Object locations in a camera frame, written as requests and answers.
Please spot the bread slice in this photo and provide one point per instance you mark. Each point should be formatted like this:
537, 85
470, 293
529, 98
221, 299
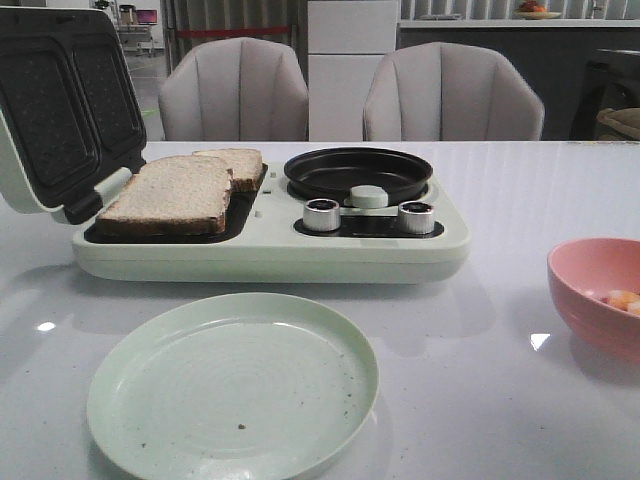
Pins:
245, 164
179, 195

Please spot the pink bowl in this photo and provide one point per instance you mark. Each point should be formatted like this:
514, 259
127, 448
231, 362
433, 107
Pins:
580, 273

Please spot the mint green sandwich maker lid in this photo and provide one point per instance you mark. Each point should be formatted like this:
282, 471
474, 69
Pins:
69, 114

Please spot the orange shrimp pieces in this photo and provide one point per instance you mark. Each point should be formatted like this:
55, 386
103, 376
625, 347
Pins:
623, 300

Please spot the mint green breakfast maker base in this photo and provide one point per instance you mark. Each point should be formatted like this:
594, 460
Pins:
265, 241

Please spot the left silver control knob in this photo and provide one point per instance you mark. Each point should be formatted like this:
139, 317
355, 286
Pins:
321, 215

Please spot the silver control knob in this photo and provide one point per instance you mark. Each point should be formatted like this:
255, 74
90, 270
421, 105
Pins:
415, 217
321, 215

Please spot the black round frying pan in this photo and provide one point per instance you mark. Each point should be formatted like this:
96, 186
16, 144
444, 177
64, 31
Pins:
333, 172

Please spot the right silver control knob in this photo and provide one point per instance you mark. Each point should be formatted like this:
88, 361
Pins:
415, 217

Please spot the mint green round plate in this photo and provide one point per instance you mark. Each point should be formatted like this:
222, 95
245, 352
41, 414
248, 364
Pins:
239, 386

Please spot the left grey upholstered chair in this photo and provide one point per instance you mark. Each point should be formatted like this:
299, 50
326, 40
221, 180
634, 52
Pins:
238, 89

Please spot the grey upholstered chair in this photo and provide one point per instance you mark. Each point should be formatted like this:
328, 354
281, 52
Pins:
442, 91
238, 89

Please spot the right grey upholstered chair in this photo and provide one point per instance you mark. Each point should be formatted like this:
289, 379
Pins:
442, 91

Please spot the white refrigerator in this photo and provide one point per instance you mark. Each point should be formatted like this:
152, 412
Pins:
346, 42

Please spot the red barrier tape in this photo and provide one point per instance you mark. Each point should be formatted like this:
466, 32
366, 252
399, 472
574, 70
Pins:
234, 33

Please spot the background desk with monitor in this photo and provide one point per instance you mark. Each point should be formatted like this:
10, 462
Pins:
139, 25

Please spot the grey counter with white top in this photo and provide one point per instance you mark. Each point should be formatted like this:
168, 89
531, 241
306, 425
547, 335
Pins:
550, 54

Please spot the fruit plate on counter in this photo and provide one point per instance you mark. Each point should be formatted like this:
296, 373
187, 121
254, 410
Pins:
533, 10

